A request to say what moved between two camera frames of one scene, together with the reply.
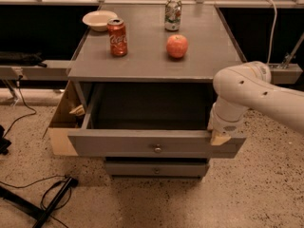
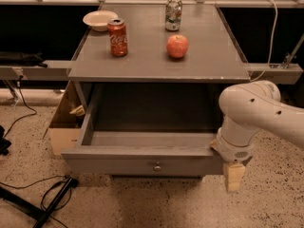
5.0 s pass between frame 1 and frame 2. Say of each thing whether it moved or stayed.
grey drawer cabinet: stayed
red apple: stayed
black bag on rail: stayed
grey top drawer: moved
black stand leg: stayed
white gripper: moved
